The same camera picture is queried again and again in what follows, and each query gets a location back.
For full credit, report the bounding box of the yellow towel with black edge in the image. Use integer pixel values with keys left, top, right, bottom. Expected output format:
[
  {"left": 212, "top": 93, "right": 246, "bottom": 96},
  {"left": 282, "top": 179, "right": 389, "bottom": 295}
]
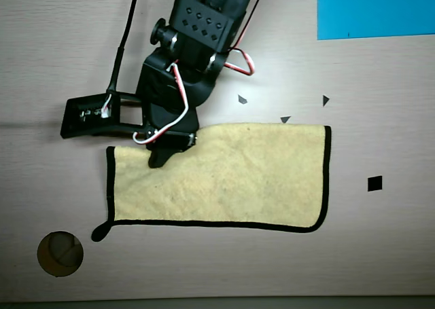
[{"left": 90, "top": 122, "right": 332, "bottom": 243}]

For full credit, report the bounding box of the blue paper sheet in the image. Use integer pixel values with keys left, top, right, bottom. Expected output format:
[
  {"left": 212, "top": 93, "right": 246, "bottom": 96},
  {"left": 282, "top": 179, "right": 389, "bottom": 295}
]
[{"left": 317, "top": 0, "right": 435, "bottom": 41}]

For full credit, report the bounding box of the black camera cable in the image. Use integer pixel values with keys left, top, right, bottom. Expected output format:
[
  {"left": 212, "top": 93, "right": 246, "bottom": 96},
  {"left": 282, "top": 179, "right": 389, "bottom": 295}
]
[{"left": 105, "top": 0, "right": 142, "bottom": 98}]

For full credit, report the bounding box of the round table cable hole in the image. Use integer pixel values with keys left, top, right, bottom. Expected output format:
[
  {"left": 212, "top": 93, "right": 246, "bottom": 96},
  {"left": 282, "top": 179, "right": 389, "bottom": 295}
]
[{"left": 37, "top": 230, "right": 84, "bottom": 278}]

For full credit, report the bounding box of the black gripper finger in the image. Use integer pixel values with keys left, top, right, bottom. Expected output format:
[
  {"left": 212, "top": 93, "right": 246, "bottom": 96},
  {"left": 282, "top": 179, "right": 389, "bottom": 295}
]
[{"left": 147, "top": 147, "right": 175, "bottom": 170}]

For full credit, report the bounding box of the red white arm servo wire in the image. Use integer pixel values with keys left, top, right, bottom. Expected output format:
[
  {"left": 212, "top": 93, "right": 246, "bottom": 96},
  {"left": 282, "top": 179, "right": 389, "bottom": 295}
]
[{"left": 223, "top": 0, "right": 270, "bottom": 77}]

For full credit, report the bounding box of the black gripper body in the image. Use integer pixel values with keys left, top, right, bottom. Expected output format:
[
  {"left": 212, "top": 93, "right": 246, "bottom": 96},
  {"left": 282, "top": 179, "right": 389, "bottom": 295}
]
[{"left": 141, "top": 96, "right": 201, "bottom": 153}]

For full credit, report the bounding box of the black square tape mark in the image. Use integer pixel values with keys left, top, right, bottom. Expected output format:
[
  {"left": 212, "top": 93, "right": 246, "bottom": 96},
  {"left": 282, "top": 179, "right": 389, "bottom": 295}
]
[{"left": 367, "top": 175, "right": 383, "bottom": 193}]

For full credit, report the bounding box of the white red gripper servo wire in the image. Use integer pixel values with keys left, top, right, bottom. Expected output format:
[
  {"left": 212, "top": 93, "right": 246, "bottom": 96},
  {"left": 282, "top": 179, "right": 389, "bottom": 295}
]
[{"left": 132, "top": 62, "right": 190, "bottom": 145}]

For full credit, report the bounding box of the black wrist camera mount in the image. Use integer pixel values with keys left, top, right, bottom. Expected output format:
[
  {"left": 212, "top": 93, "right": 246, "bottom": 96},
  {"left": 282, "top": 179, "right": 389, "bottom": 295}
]
[{"left": 60, "top": 90, "right": 146, "bottom": 140}]

